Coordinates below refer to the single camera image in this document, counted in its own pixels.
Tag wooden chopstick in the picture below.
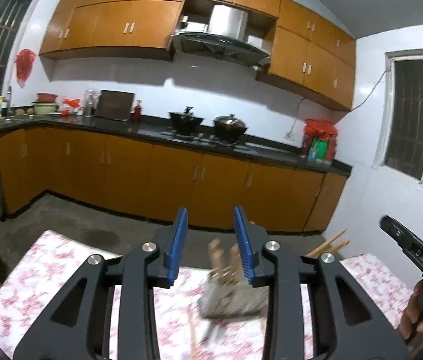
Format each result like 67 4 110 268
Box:
207 238 225 284
228 244 241 283
318 240 351 255
307 229 346 258

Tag brown lower kitchen cabinets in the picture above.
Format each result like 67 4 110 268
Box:
0 127 347 233

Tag brown kitchen cabinets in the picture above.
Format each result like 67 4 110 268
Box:
40 0 356 111
0 127 347 233

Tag brown upper kitchen cabinets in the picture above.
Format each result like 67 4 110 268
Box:
40 0 356 111

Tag floral pink white tablecloth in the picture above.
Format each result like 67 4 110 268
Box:
0 230 413 359

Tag wooden chopstick in holder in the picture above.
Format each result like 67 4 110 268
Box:
307 229 346 258
318 240 351 255

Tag pale green perforated utensil holder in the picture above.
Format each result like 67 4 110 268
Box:
198 270 269 320

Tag right barred window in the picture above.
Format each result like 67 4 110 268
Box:
380 53 423 185

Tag red plastic bag with bottles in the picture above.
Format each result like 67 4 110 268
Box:
300 119 338 167

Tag black wok on stove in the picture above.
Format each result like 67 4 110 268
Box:
168 106 203 135

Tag red bottle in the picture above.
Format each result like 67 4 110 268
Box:
132 100 143 123

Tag dark wooden cutting board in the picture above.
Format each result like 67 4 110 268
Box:
94 90 135 121

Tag red plastic bag on counter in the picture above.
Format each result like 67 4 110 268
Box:
59 98 80 116

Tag clear glass jar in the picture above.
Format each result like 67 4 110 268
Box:
83 89 100 117

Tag green basin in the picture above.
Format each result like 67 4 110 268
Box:
32 102 59 116

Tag black pot with lid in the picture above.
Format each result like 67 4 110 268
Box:
213 114 247 143

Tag red basin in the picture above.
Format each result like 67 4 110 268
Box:
36 93 58 103

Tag steel faucet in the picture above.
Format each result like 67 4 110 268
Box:
5 85 12 120

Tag red hanging plastic bag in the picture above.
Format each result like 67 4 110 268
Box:
15 49 37 89

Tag steel range hood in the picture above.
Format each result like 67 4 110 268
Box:
172 0 276 70

